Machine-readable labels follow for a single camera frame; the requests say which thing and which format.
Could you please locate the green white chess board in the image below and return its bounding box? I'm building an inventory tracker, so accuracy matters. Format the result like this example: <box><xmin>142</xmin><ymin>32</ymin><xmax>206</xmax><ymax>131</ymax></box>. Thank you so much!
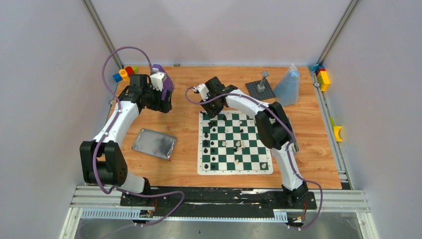
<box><xmin>197</xmin><ymin>111</ymin><xmax>274</xmax><ymax>176</ymax></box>

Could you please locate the silver metal tin box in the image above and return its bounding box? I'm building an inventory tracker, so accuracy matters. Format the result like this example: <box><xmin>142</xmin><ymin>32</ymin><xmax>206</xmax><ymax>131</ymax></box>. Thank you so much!
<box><xmin>287</xmin><ymin>116</ymin><xmax>300</xmax><ymax>154</ymax></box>

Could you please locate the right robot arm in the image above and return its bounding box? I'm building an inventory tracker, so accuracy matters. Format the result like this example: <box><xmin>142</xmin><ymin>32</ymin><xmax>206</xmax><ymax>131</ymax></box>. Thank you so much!
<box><xmin>193</xmin><ymin>77</ymin><xmax>308</xmax><ymax>208</ymax></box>

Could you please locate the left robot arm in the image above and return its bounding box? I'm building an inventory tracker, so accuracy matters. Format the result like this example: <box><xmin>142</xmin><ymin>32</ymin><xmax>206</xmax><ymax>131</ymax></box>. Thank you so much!
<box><xmin>80</xmin><ymin>71</ymin><xmax>174</xmax><ymax>206</ymax></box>

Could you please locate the purple metronome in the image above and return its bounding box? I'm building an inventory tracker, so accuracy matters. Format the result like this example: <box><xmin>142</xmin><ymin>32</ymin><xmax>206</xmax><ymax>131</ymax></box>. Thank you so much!
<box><xmin>152</xmin><ymin>64</ymin><xmax>174</xmax><ymax>100</ymax></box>

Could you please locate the green wooden block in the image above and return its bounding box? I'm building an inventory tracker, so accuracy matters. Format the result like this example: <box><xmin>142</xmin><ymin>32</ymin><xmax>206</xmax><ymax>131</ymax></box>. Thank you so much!
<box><xmin>132</xmin><ymin>66</ymin><xmax>139</xmax><ymax>74</ymax></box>

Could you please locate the red wooden cylinder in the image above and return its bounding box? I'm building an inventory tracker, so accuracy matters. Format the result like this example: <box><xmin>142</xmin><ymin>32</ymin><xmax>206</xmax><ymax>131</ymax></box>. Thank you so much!
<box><xmin>125</xmin><ymin>66</ymin><xmax>134</xmax><ymax>76</ymax></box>

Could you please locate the yellow wooden cylinder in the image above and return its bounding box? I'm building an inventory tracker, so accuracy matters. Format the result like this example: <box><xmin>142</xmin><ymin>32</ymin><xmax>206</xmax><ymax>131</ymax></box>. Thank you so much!
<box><xmin>119</xmin><ymin>69</ymin><xmax>129</xmax><ymax>81</ymax></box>

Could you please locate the blue wooden block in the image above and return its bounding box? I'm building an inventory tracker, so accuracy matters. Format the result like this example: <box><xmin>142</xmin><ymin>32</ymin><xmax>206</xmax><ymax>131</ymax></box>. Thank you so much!
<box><xmin>113</xmin><ymin>73</ymin><xmax>123</xmax><ymax>83</ymax></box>

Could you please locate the dark grey lego baseplate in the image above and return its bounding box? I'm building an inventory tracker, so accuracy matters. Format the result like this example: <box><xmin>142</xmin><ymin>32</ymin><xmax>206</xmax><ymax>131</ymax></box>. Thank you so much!
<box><xmin>245</xmin><ymin>80</ymin><xmax>275</xmax><ymax>101</ymax></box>

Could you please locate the silver tin lid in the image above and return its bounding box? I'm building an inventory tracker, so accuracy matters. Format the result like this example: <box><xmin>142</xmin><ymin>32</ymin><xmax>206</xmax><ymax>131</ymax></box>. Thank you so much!
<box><xmin>132</xmin><ymin>128</ymin><xmax>177</xmax><ymax>160</ymax></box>

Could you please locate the grey lego tower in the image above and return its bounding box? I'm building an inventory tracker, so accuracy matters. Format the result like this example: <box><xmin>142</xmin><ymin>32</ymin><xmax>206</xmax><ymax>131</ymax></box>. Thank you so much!
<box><xmin>257</xmin><ymin>71</ymin><xmax>269</xmax><ymax>92</ymax></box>

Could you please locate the blue plastic bag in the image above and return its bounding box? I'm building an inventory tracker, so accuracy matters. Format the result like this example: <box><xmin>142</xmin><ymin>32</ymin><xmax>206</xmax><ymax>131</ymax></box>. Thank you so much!
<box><xmin>273</xmin><ymin>64</ymin><xmax>301</xmax><ymax>107</ymax></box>

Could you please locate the colourful lego brick stack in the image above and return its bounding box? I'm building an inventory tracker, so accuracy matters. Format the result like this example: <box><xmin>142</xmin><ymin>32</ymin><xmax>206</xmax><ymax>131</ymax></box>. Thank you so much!
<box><xmin>308</xmin><ymin>64</ymin><xmax>330</xmax><ymax>92</ymax></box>

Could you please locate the yellow curved block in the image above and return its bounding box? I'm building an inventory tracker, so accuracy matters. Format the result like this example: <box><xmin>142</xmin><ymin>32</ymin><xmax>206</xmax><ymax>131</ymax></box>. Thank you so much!
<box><xmin>329</xmin><ymin>117</ymin><xmax>343</xmax><ymax>142</ymax></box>

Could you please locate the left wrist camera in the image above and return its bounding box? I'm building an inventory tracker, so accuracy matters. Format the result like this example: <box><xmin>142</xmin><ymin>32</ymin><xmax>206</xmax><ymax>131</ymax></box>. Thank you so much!
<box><xmin>150</xmin><ymin>71</ymin><xmax>167</xmax><ymax>91</ymax></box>

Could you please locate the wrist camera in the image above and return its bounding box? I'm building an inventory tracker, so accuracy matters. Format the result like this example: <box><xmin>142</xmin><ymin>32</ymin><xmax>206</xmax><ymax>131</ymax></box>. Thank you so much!
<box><xmin>150</xmin><ymin>71</ymin><xmax>167</xmax><ymax>91</ymax></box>
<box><xmin>194</xmin><ymin>84</ymin><xmax>210</xmax><ymax>102</ymax></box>

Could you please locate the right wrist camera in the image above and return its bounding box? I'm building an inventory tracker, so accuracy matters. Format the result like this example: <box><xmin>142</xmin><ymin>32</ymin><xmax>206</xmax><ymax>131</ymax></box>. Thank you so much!
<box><xmin>194</xmin><ymin>84</ymin><xmax>210</xmax><ymax>102</ymax></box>

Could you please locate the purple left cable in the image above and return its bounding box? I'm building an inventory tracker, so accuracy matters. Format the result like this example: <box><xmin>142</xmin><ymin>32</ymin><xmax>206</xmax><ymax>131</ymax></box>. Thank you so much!
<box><xmin>92</xmin><ymin>46</ymin><xmax>185</xmax><ymax>239</ymax></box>

